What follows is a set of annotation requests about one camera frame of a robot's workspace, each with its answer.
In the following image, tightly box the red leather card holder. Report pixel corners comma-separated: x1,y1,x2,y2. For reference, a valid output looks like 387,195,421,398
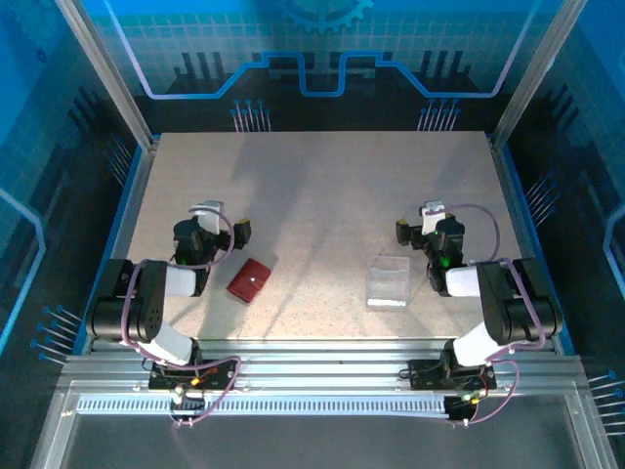
226,257,272,305

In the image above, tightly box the clear acrylic card stand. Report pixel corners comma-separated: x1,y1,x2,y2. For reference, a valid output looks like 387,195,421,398
364,253,412,311

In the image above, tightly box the small black circuit board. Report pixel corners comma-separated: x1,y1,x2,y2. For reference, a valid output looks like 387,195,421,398
444,394,482,424
168,388,206,417

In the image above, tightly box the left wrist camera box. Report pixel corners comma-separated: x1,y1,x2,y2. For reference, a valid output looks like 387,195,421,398
188,198,225,236

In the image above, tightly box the aluminium side frame rail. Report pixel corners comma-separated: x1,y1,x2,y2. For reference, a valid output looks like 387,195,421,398
83,136,161,354
487,134,563,354

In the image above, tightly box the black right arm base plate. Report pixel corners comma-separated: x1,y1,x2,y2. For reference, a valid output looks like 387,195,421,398
406,358,498,392

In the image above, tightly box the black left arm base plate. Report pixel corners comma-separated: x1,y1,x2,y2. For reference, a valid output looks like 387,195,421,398
147,358,236,392

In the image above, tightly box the aluminium front frame rail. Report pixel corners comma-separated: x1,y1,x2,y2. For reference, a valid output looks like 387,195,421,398
57,338,587,392

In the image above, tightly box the white slotted cable duct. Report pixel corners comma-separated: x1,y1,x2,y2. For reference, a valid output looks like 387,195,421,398
75,395,453,417

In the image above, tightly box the aluminium frame post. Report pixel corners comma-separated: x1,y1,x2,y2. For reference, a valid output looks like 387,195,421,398
489,0,588,150
54,0,161,151

